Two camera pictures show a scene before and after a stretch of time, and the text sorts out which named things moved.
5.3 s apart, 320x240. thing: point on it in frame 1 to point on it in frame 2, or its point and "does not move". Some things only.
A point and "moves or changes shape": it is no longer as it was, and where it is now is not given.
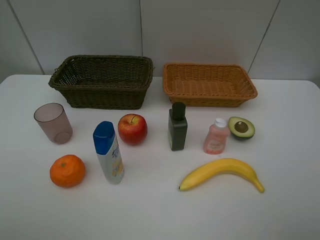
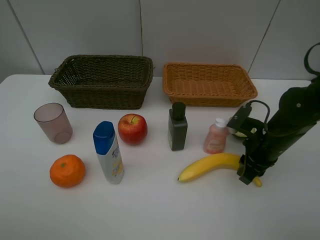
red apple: (132, 128) does not move
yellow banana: (219, 167) moves or changes shape
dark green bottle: (177, 127) does not move
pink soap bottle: (215, 140) does not move
